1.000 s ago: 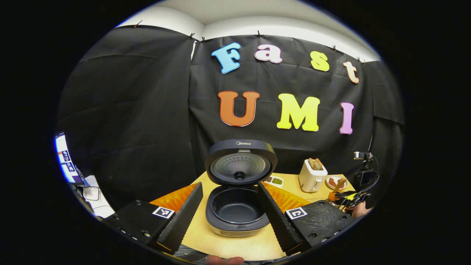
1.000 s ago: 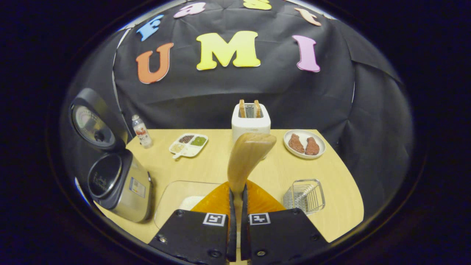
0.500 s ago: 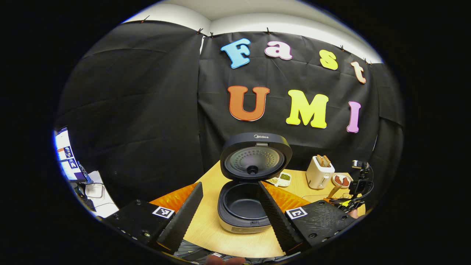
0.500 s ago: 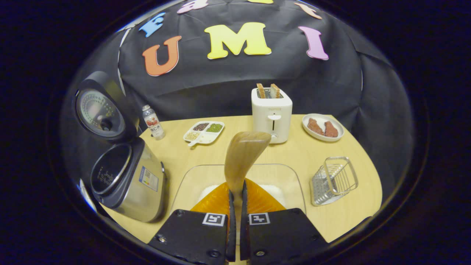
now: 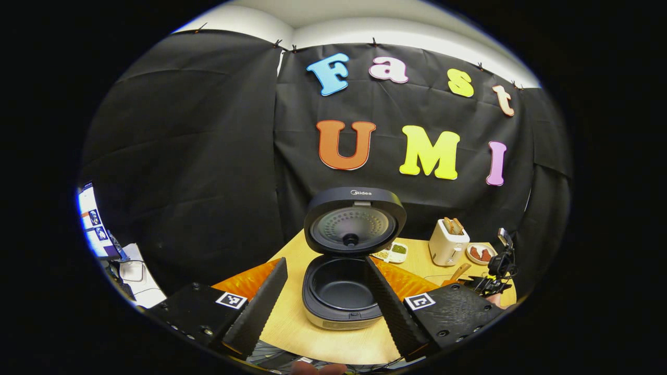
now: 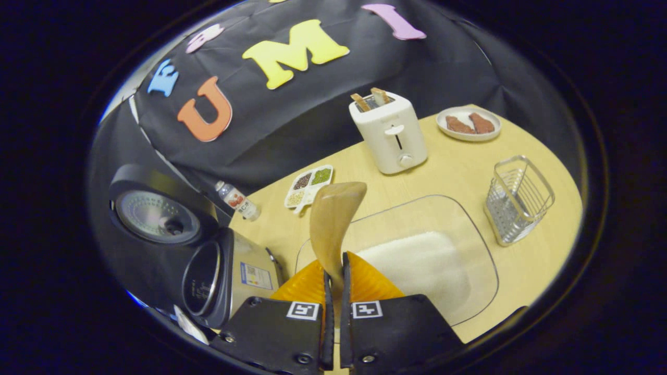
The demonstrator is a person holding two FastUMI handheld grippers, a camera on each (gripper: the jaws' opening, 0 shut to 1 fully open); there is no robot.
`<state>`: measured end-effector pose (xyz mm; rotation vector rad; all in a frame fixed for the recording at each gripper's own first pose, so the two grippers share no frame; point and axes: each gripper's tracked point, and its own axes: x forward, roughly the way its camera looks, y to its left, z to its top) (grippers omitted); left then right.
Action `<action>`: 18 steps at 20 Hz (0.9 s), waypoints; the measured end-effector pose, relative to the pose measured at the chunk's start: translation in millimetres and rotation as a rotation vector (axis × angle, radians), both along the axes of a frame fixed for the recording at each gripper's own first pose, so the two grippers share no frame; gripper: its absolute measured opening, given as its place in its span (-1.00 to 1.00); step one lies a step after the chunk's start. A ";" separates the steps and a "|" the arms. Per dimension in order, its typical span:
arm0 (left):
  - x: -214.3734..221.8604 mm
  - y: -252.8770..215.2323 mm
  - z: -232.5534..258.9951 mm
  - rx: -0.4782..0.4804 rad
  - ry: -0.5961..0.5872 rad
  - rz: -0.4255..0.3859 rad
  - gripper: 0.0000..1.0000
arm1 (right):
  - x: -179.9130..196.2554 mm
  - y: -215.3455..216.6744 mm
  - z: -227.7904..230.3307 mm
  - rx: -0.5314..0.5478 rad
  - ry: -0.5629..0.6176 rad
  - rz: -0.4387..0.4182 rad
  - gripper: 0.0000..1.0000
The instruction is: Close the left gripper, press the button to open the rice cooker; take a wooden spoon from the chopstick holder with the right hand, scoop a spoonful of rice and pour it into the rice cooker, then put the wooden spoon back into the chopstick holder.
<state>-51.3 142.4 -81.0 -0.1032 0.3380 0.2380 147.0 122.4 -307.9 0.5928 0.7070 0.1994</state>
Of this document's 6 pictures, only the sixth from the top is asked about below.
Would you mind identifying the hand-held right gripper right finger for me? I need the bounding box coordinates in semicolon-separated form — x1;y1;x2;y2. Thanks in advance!
340;251;464;373

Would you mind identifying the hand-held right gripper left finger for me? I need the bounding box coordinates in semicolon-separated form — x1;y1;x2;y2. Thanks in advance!
211;259;335;373

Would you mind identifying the grey rice cooker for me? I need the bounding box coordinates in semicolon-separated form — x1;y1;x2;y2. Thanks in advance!
108;164;286;330

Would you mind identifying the wooden spoon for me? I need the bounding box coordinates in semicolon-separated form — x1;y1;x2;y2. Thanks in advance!
310;181;368;303

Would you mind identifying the metal wire chopstick holder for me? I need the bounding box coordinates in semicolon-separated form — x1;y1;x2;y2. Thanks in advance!
484;155;555;247

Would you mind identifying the clear glass dish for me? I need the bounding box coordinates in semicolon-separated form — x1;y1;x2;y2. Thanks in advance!
295;194;500;328

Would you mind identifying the white divided grain plate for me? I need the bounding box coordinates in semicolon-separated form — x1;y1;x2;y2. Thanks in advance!
284;165;334;215

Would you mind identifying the small clear bottle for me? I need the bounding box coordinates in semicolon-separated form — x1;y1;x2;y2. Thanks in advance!
215;180;261;222

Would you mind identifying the white toaster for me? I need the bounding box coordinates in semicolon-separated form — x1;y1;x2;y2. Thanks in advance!
349;87;428;175

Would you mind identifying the white round plate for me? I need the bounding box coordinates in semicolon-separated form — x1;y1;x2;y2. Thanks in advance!
436;106;502;142

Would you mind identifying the brown meat piece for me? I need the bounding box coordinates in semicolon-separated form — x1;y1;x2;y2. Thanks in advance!
468;112;496;134
446;116;476;134

